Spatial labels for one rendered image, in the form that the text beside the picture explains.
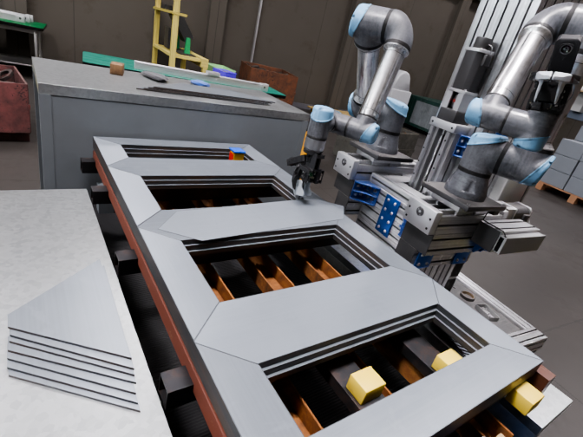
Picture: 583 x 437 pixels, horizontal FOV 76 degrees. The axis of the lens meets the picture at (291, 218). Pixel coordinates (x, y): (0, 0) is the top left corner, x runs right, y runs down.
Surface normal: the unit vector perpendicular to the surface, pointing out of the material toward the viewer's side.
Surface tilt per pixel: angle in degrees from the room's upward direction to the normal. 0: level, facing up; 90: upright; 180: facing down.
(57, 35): 90
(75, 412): 0
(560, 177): 90
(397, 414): 0
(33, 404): 0
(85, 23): 90
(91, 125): 90
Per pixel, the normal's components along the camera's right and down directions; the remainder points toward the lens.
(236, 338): 0.22, -0.88
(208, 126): 0.53, 0.47
